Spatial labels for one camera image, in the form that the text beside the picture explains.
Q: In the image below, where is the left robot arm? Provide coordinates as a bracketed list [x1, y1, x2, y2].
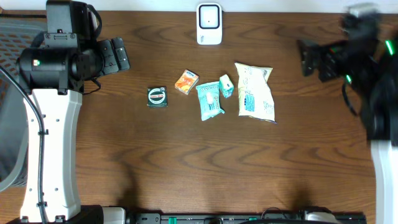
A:
[16, 1, 130, 223]

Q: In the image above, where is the white barcode scanner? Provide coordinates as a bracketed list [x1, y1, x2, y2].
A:
[196, 2, 223, 45]

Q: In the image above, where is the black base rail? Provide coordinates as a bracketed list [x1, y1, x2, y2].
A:
[69, 205, 367, 224]

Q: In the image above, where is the teal Kleenex tissue pack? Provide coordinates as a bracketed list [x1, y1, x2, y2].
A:
[219, 74, 234, 98]

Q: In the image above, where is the green Zam-Buk box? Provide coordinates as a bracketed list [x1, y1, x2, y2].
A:
[147, 86, 168, 108]

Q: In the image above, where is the orange Kleenex tissue pack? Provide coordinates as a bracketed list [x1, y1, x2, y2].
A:
[174, 70, 199, 95]

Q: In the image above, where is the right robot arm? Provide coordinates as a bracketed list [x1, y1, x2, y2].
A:
[297, 2, 397, 223]

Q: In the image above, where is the left black cable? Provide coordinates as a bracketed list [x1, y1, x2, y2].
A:
[0, 67, 50, 224]

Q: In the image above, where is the cream yellow snack bag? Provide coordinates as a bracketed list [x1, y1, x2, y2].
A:
[234, 62, 276, 123]

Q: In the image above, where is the mint green wet wipes pack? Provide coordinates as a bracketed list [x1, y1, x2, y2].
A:
[196, 82, 224, 121]

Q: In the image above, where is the grey plastic shopping basket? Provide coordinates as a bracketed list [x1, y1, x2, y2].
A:
[1, 18, 47, 192]

